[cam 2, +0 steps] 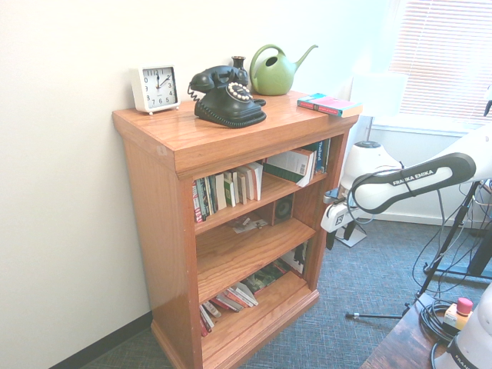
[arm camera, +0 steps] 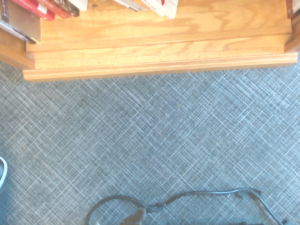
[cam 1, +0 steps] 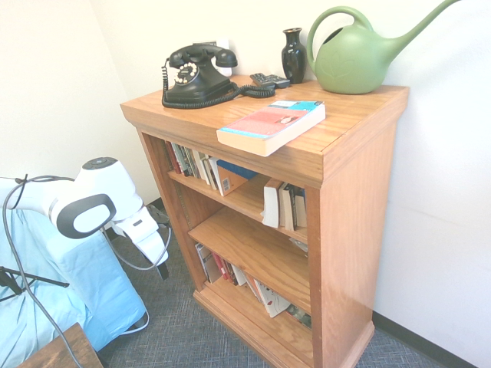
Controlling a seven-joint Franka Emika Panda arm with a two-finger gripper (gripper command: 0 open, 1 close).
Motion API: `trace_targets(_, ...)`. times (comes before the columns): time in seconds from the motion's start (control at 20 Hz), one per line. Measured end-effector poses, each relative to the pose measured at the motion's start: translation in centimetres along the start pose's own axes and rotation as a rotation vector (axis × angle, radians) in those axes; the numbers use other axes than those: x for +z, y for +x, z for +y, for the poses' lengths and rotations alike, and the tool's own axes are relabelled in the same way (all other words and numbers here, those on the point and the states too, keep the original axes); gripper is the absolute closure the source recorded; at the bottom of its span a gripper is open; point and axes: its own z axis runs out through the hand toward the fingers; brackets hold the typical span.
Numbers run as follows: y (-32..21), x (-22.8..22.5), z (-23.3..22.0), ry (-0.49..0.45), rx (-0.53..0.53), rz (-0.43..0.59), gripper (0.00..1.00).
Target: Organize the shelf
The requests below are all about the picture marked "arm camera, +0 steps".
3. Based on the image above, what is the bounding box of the oak wooden bookshelf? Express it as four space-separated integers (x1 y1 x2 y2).
0 0 300 82

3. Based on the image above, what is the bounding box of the white book with red mark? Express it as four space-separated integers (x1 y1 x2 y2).
140 0 179 20

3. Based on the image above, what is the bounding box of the thin grey white book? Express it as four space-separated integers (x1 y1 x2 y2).
113 0 149 12

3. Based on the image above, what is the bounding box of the dark spine thin book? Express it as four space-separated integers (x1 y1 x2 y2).
63 0 81 17

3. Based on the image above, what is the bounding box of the plain white book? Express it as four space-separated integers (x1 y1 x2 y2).
67 0 89 12

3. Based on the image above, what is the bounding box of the brown red spine book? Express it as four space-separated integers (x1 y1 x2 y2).
38 0 72 19

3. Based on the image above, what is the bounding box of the thick tan paged book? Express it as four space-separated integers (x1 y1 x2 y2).
0 0 42 45

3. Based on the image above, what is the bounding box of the red cover book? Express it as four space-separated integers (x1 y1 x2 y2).
10 0 56 21

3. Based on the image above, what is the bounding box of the dark cover book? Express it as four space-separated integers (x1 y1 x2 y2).
286 0 300 20

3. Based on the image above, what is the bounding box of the black floor cable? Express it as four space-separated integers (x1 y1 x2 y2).
84 187 290 225

